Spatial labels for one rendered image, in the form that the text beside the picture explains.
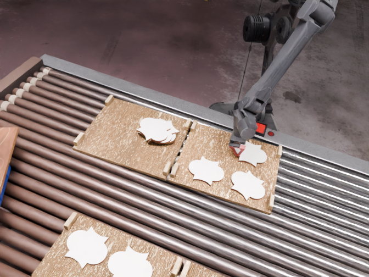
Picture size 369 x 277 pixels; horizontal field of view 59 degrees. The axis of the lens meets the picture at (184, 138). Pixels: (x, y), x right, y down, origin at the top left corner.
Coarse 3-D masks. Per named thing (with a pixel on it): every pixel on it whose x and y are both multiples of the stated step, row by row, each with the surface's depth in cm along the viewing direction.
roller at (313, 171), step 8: (40, 72) 166; (48, 80) 164; (56, 80) 163; (72, 88) 161; (80, 88) 161; (88, 96) 160; (96, 96) 159; (104, 96) 159; (280, 160) 143; (288, 160) 142; (296, 168) 142; (304, 168) 141; (312, 168) 141; (320, 176) 140; (328, 176) 139; (336, 176) 139; (344, 184) 138; (352, 184) 137; (360, 184) 137; (368, 192) 136
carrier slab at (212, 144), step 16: (208, 128) 149; (192, 144) 141; (208, 144) 142; (224, 144) 143; (256, 144) 145; (192, 160) 135; (224, 160) 137; (272, 160) 139; (176, 176) 129; (192, 176) 129; (224, 176) 131; (256, 176) 133; (272, 176) 133; (208, 192) 125; (224, 192) 126; (272, 192) 128; (256, 208) 123
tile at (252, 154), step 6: (246, 144) 142; (252, 144) 143; (240, 150) 139; (246, 150) 140; (252, 150) 140; (258, 150) 141; (240, 156) 137; (246, 156) 138; (252, 156) 138; (258, 156) 138; (264, 156) 139; (246, 162) 137; (252, 162) 136; (258, 162) 136; (264, 162) 138
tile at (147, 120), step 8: (144, 120) 142; (152, 120) 142; (160, 120) 143; (144, 128) 139; (152, 128) 139; (160, 128) 140; (168, 128) 140; (144, 136) 137; (152, 136) 136; (160, 136) 136
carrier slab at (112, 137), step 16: (112, 112) 149; (128, 112) 150; (144, 112) 152; (160, 112) 153; (96, 128) 142; (112, 128) 143; (128, 128) 144; (176, 128) 147; (80, 144) 135; (96, 144) 136; (112, 144) 137; (128, 144) 138; (144, 144) 138; (160, 144) 139; (176, 144) 140; (112, 160) 131; (128, 160) 132; (144, 160) 132; (160, 160) 133; (160, 176) 128
